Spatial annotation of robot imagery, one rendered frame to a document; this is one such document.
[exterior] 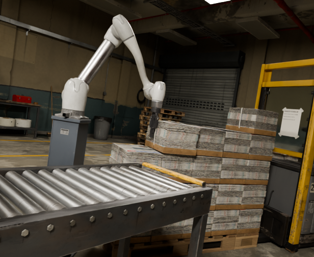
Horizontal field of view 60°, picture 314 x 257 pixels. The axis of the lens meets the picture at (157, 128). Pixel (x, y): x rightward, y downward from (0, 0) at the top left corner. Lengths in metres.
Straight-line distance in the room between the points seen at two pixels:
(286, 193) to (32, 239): 2.74
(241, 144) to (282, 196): 0.95
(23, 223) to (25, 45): 7.95
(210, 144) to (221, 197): 0.49
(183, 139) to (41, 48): 7.10
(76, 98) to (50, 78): 6.90
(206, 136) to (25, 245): 1.72
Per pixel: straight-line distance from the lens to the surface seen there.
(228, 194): 2.54
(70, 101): 1.94
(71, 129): 1.93
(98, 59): 2.21
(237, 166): 2.53
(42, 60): 8.75
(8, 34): 8.40
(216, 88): 9.87
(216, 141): 2.33
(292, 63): 3.18
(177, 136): 2.07
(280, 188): 3.26
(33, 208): 0.88
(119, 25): 2.13
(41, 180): 1.16
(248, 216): 2.80
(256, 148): 2.65
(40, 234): 0.82
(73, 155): 1.94
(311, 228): 3.30
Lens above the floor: 1.11
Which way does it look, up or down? 3 degrees down
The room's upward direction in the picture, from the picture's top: 8 degrees clockwise
